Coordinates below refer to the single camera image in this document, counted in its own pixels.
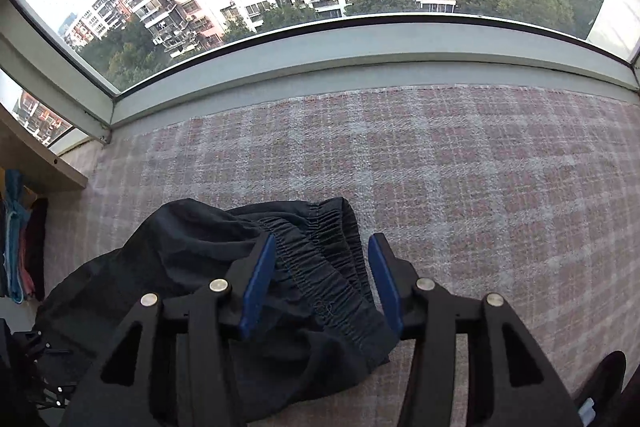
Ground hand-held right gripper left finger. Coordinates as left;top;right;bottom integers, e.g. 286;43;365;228
60;233;278;427

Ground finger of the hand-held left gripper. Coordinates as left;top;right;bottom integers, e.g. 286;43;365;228
22;329;76;411

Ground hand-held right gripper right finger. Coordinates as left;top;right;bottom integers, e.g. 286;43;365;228
368;232;583;427

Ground black pants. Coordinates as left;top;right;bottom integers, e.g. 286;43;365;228
35;196;399;427

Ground stack of folded clothes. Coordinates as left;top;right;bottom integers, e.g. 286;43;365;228
0;168;51;304

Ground plaid bed sheet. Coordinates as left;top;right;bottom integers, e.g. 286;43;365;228
42;84;640;427

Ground plywood panel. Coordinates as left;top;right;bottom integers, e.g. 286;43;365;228
0;104;90;194

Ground dark cloth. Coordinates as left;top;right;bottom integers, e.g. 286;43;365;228
574;350;629;427

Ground bay window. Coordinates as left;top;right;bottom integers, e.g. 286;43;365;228
0;0;640;152

